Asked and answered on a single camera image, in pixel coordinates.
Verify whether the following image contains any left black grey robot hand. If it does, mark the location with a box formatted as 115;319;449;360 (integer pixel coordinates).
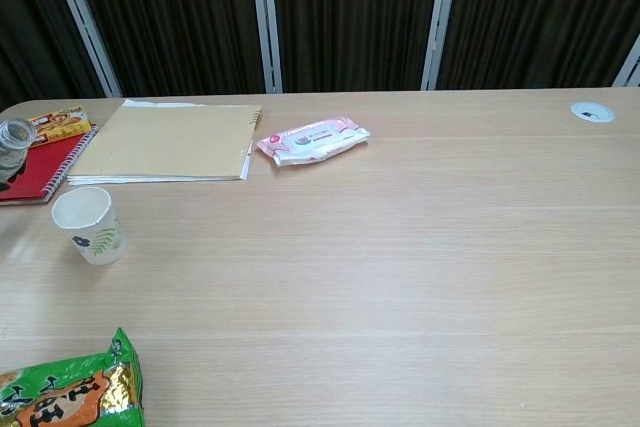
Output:
0;166;26;193

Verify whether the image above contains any clear plastic water bottle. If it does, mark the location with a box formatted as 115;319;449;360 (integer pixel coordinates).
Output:
0;116;38;183

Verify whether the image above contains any small white paper cup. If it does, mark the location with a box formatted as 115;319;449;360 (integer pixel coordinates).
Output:
51;186;125;266

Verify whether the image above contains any red spiral notebook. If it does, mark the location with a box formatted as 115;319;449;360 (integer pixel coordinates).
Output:
0;124;100;206

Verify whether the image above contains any yellow curry box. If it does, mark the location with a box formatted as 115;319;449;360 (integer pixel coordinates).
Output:
27;104;96;148

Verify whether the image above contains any tan kraft cover sketchbook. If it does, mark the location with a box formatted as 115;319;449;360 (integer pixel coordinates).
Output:
66;98;265;184

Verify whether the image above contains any black curtain screen panel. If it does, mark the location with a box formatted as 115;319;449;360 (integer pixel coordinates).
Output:
612;41;640;88
0;0;124;111
64;0;282;97
424;0;640;91
259;0;467;94

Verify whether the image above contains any green orange snack bag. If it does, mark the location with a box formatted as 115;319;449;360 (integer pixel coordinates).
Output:
0;327;145;427

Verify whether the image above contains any pink wet wipes pack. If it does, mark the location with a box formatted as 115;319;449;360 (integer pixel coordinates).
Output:
256;118;372;167

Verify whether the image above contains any white round cable grommet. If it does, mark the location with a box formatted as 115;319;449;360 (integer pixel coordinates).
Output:
570;101;616;123

